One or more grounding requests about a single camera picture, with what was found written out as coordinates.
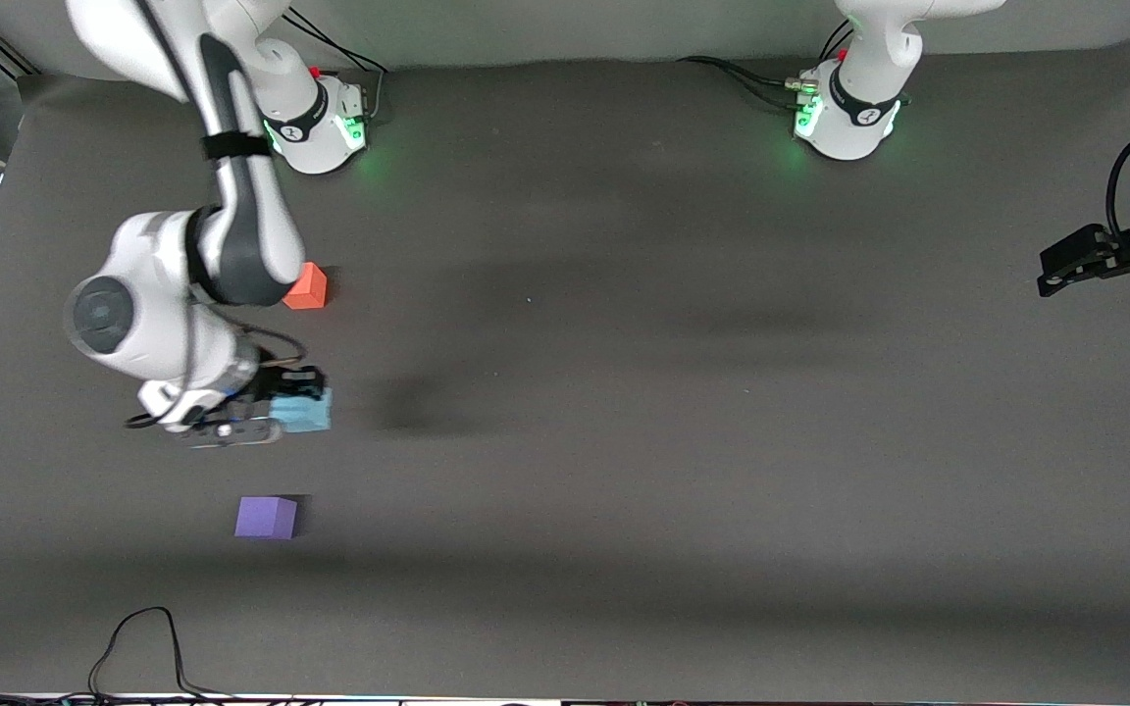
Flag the light blue block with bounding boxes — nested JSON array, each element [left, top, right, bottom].
[[269, 386, 334, 435]]

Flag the orange block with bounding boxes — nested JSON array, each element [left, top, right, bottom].
[[282, 261, 329, 311]]

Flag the purple block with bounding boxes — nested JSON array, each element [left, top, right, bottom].
[[233, 495, 299, 541]]

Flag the dark grey table mat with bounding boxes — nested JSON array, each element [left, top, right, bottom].
[[0, 37, 1130, 703]]

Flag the black looped table-edge cable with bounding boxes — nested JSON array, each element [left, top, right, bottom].
[[0, 606, 242, 704]]

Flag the black right base cables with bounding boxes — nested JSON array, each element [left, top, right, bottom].
[[281, 8, 391, 77]]

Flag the black base cables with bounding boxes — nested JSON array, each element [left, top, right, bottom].
[[281, 8, 391, 77], [676, 20, 855, 111]]

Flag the black left base cables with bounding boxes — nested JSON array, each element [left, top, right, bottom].
[[676, 20, 855, 111]]

